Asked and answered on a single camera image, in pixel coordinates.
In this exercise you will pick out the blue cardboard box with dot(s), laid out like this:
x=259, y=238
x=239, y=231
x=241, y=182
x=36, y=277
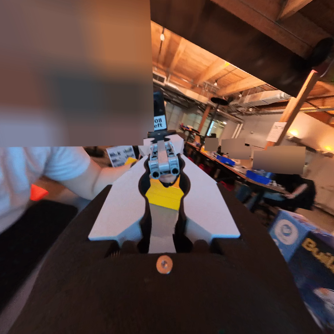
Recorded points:
x=305, y=255

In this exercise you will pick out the blue parts bin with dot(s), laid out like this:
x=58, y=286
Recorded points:
x=225, y=159
x=258, y=177

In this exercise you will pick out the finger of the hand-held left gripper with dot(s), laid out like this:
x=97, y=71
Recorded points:
x=178, y=144
x=144, y=150

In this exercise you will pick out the orange red object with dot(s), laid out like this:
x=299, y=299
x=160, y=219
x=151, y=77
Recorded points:
x=37, y=192

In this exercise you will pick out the wooden beam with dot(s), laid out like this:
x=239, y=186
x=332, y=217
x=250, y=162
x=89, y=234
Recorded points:
x=294, y=109

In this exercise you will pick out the white paper notice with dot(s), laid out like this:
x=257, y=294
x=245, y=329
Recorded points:
x=276, y=131

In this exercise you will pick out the silver air duct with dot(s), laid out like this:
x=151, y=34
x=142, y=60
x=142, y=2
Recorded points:
x=263, y=97

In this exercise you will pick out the dark cloth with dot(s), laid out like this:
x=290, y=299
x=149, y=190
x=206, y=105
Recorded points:
x=31, y=248

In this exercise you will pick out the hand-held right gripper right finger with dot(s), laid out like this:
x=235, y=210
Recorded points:
x=206, y=198

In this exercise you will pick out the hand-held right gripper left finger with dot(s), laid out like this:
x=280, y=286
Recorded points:
x=122, y=198

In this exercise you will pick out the long wooden table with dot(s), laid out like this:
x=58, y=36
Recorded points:
x=234, y=171

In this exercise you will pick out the yellow plastic bin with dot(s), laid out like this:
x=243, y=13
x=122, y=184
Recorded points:
x=163, y=194

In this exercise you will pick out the printed picture sheet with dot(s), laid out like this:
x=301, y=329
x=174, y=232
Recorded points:
x=118, y=155

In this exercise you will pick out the grey toy brick assembly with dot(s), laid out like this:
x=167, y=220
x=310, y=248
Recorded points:
x=164, y=163

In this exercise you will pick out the hanging light bulb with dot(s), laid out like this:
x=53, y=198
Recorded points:
x=162, y=36

